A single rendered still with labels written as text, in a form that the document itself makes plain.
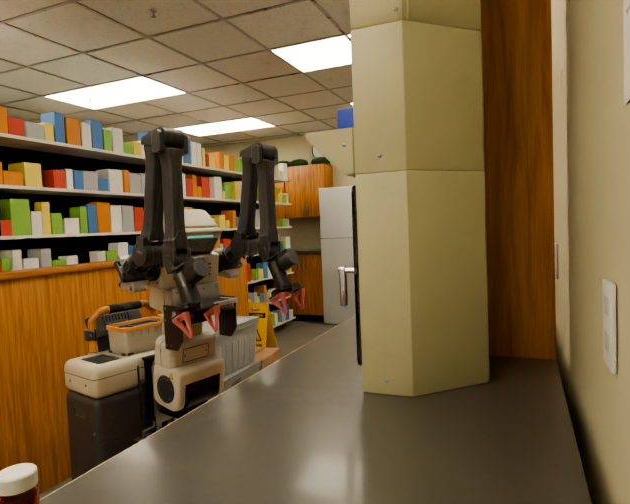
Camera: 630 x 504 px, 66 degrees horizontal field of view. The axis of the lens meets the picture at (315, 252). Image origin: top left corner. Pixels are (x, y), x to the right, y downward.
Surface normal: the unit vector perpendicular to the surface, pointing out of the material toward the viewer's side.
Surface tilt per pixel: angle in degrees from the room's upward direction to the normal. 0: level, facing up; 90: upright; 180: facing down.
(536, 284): 90
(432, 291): 90
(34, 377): 90
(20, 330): 90
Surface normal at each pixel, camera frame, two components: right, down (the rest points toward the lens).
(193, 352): 0.79, 0.14
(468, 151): 0.37, 0.04
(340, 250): -0.39, 0.07
